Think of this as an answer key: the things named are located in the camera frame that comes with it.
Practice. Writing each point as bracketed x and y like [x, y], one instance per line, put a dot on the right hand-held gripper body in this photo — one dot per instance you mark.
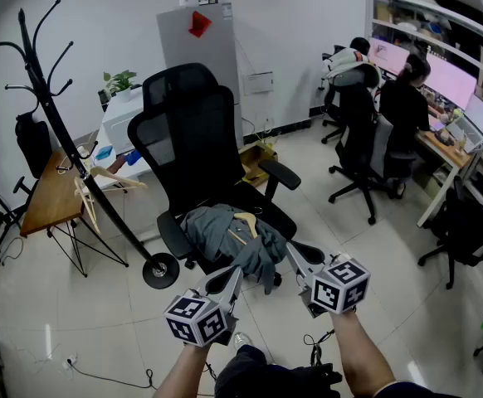
[337, 288]

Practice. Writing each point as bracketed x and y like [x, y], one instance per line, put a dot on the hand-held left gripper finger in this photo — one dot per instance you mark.
[236, 288]
[218, 273]

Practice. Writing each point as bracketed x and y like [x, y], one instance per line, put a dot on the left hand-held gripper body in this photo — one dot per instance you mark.
[196, 321]

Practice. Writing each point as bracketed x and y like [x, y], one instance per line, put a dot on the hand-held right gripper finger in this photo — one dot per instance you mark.
[300, 265]
[314, 247]

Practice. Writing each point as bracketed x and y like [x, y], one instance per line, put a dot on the grey garment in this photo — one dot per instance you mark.
[221, 234]

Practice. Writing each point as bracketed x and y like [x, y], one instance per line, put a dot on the wooden hanger with bar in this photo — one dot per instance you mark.
[250, 222]

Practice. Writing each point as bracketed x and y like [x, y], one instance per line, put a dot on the person's right forearm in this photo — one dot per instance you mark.
[362, 355]

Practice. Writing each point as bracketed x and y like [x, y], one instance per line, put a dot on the person's left forearm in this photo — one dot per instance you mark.
[183, 371]

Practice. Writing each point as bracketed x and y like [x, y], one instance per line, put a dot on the black metal coat rack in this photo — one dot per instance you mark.
[171, 277]

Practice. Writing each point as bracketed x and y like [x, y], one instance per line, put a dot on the person's white shoe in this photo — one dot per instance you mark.
[241, 340]

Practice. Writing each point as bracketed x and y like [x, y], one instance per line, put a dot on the person's dark trousers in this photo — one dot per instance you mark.
[258, 375]

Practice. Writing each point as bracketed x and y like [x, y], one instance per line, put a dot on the cardboard box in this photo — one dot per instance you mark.
[256, 162]

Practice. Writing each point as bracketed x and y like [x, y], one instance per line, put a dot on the black grey office chair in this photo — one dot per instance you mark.
[366, 151]

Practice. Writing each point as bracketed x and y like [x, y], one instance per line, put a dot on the person's dark blue sleeve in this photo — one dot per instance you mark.
[411, 391]

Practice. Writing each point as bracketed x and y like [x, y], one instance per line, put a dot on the white power strip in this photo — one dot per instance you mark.
[70, 360]

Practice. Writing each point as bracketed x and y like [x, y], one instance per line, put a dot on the light wooden hanger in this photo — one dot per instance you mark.
[88, 205]
[115, 177]

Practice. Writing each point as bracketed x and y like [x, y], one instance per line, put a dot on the blue object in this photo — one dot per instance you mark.
[133, 157]

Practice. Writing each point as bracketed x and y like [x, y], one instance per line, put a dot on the wooden white-legged work desk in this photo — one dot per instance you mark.
[449, 151]

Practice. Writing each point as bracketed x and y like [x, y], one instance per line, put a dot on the light blue box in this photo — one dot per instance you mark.
[104, 152]

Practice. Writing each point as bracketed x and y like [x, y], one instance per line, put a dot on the brown wooden desk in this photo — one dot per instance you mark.
[55, 197]

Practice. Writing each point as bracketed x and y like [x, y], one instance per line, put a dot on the white bottle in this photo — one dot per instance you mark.
[84, 151]

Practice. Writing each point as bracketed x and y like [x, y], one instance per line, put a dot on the white grey jacket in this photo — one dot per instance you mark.
[349, 62]

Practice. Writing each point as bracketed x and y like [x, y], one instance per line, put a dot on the silver laptop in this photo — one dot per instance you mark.
[476, 118]

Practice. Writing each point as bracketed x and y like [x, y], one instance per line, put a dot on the black bottle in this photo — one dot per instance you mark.
[103, 100]

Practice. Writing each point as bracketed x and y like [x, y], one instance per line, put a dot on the grey refrigerator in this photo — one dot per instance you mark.
[208, 64]

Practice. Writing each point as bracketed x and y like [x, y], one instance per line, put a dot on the green potted plant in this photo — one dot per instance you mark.
[120, 82]

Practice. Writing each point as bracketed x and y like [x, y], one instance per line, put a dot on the red paper decoration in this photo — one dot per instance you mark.
[199, 24]

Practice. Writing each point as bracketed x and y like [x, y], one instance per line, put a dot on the white storage shelf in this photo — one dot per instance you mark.
[445, 15]

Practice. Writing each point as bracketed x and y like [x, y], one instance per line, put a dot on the white wall-mounted box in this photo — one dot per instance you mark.
[259, 83]

